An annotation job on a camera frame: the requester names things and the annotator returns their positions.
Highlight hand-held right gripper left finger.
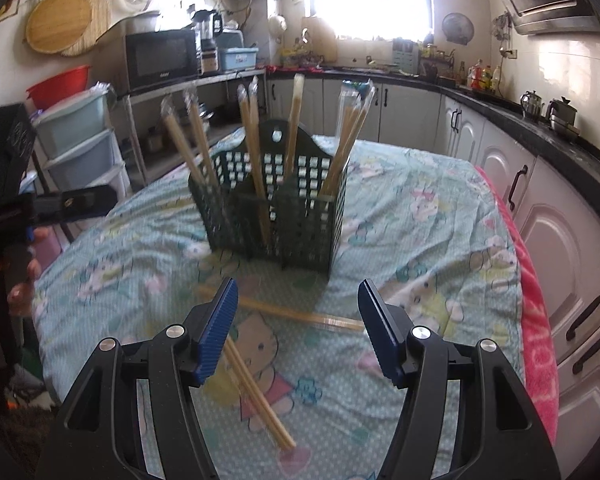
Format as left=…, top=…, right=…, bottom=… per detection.
left=35, top=276, right=241, bottom=480

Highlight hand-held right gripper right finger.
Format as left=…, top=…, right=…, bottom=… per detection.
left=356, top=278, right=561, bottom=480

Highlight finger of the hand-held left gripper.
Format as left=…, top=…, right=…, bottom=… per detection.
left=30, top=185, right=117, bottom=223

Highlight green plastic cutlery basket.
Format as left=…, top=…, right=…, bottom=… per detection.
left=187, top=119, right=350, bottom=276

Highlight person's left hand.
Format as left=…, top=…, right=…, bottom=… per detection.
left=0, top=227, right=53, bottom=318

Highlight plastic drawer unit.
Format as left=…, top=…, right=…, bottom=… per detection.
left=32, top=85, right=131, bottom=202

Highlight red plastic basin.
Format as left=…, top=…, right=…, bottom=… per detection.
left=26, top=65, right=92, bottom=111

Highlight cartoon printed blanket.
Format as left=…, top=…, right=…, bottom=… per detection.
left=32, top=127, right=526, bottom=480

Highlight round woven bamboo tray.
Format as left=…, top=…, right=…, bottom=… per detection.
left=25, top=0, right=94, bottom=54
left=60, top=0, right=112, bottom=57

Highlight pink fleece blanket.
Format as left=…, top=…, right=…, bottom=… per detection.
left=472, top=164, right=561, bottom=432

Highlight black microwave oven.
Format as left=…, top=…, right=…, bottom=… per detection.
left=125, top=28, right=202, bottom=94

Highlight white base cabinets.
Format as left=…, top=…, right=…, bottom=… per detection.
left=265, top=71, right=600, bottom=461

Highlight black blender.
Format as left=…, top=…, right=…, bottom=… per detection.
left=192, top=7, right=226, bottom=76

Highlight light blue plastic box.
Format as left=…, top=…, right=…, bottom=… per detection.
left=217, top=47, right=259, bottom=72

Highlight black kitchen countertop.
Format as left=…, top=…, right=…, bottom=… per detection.
left=265, top=62, right=600, bottom=196

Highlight steel teapot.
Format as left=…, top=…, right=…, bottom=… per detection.
left=520, top=90, right=546, bottom=121

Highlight group of condiment bottles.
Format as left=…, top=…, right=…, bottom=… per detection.
left=459, top=59, right=504, bottom=94

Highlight green countertop rack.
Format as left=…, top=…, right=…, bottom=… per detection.
left=392, top=40, right=421, bottom=74

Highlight stacked steel pot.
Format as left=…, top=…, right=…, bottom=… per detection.
left=545, top=97, right=581, bottom=139

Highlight small round wall fan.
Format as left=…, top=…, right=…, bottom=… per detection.
left=442, top=12, right=476, bottom=44

